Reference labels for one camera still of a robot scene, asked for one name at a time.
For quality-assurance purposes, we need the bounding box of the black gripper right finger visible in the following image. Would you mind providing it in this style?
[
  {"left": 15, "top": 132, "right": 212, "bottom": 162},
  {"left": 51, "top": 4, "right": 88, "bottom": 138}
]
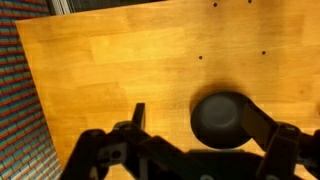
[{"left": 242, "top": 103, "right": 278, "bottom": 151}]

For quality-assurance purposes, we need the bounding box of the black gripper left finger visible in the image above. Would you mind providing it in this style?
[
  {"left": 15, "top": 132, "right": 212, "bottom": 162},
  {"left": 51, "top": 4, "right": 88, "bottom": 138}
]
[{"left": 131, "top": 103, "right": 145, "bottom": 129}]

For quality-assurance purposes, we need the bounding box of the black bowl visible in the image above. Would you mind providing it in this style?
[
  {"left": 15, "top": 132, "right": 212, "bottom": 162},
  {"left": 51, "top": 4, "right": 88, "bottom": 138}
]
[{"left": 190, "top": 91, "right": 251, "bottom": 149}]

